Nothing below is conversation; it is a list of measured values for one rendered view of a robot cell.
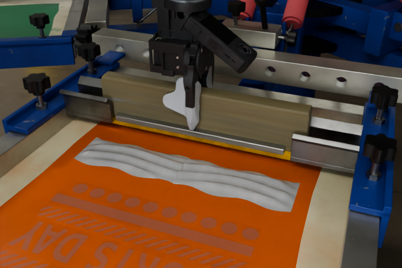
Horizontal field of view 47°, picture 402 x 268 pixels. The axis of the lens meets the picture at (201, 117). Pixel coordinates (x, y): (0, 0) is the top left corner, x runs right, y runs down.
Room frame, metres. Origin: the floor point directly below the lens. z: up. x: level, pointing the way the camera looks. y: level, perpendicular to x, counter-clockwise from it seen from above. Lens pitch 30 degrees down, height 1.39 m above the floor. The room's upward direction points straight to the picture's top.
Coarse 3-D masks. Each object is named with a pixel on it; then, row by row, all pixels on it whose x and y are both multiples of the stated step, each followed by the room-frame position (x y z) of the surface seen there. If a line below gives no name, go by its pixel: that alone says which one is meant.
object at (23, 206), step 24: (144, 144) 0.66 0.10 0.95; (168, 144) 0.66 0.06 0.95; (192, 144) 0.66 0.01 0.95; (48, 168) 0.59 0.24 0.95; (72, 168) 0.59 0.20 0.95; (96, 168) 0.59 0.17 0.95; (24, 192) 0.53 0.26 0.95; (48, 192) 0.53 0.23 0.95; (144, 192) 0.53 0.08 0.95; (0, 216) 0.48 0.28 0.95; (24, 216) 0.48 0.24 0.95; (0, 240) 0.43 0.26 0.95
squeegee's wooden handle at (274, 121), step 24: (120, 96) 0.70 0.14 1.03; (144, 96) 0.68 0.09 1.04; (216, 96) 0.64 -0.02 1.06; (240, 96) 0.64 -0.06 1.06; (168, 120) 0.67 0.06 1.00; (216, 120) 0.64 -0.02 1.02; (240, 120) 0.62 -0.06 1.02; (264, 120) 0.61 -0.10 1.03; (288, 120) 0.60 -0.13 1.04; (288, 144) 0.59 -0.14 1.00
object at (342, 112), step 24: (120, 72) 0.88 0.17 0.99; (144, 72) 0.88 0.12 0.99; (264, 96) 0.77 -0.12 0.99; (288, 96) 0.77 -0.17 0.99; (48, 120) 0.68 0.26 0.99; (360, 120) 0.70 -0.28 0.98; (0, 144) 0.61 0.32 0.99; (24, 144) 0.62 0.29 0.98; (0, 168) 0.57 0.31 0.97; (360, 216) 0.44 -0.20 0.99; (360, 240) 0.40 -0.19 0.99; (360, 264) 0.36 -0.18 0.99
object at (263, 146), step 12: (120, 120) 0.69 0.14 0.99; (132, 120) 0.68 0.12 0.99; (144, 120) 0.67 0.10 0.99; (156, 120) 0.67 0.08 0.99; (180, 132) 0.65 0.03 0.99; (192, 132) 0.64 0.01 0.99; (204, 132) 0.64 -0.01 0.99; (216, 132) 0.64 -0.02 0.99; (240, 144) 0.61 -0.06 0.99; (252, 144) 0.60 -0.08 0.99; (264, 144) 0.60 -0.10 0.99; (276, 144) 0.60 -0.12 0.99
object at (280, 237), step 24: (240, 168) 0.59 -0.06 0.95; (264, 168) 0.59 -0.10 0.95; (288, 168) 0.59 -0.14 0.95; (312, 168) 0.59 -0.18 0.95; (168, 192) 0.53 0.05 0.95; (192, 192) 0.53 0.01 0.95; (312, 192) 0.53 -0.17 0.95; (216, 216) 0.48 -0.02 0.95; (240, 216) 0.48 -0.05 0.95; (264, 216) 0.48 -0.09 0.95; (288, 216) 0.48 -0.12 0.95; (264, 240) 0.43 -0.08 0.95; (288, 240) 0.43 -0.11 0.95; (264, 264) 0.39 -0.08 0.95; (288, 264) 0.39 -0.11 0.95
